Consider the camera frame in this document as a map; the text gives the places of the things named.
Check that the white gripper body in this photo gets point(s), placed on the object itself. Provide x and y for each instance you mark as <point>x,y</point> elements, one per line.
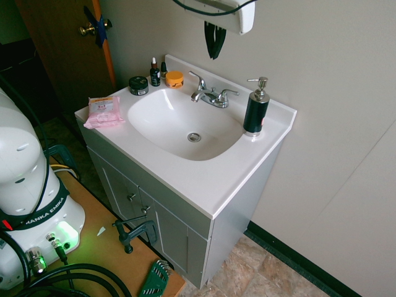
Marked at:
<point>230,17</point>

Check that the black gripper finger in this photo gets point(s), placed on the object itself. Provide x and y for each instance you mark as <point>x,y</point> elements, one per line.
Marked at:
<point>209,40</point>
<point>220,41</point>

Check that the red robot base button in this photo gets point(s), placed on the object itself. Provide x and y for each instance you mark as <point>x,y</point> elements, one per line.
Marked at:
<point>7,224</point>

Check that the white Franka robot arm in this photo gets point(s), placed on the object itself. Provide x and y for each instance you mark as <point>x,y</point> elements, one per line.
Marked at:
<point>28,173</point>

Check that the orange round jar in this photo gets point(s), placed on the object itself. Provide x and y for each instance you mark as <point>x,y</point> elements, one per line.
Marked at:
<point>175,80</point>

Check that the small nail polish bottle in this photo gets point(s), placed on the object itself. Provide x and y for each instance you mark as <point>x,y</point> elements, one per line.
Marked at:
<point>163,71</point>

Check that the dark dropper bottle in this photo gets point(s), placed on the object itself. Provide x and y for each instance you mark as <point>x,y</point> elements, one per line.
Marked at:
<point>155,75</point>

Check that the black soap dispenser chrome pump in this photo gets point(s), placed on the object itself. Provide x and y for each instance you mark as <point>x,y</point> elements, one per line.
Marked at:
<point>256,114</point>

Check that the black round jar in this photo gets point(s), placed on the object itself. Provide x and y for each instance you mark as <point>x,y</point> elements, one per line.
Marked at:
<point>138,85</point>

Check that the chrome sink drain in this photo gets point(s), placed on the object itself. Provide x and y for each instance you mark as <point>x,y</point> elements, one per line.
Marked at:
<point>194,137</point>

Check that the blue tape strip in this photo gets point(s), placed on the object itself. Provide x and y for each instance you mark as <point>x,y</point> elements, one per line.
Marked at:
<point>98,28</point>

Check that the brass door knob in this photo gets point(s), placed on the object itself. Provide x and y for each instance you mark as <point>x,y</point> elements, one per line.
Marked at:
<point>88,29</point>

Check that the pink wet wipes pack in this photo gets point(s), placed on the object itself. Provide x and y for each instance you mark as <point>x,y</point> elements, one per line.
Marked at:
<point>103,113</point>

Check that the white sink vanity cabinet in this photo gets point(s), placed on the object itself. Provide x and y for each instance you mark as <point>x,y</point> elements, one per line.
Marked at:
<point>173,173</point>

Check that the brown wooden door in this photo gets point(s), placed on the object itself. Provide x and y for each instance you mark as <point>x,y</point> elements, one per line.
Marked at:
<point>62,55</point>

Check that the metal cabinet door knob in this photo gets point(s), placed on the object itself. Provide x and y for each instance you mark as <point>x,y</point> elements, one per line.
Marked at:
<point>131,197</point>
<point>145,209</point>

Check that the grey vanity cabinet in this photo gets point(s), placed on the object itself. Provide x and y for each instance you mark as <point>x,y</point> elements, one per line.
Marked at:
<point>173,222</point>

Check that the white paper scrap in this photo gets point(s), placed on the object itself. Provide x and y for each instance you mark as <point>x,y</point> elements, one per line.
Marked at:
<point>101,230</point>

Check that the black baseboard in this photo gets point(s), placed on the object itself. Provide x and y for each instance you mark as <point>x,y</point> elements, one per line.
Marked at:
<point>297,256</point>

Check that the wooden robot table board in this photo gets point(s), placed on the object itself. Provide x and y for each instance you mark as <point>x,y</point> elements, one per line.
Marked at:
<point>102,247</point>

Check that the green hex key set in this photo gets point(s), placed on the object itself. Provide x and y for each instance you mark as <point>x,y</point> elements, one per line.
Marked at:
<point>154,278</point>

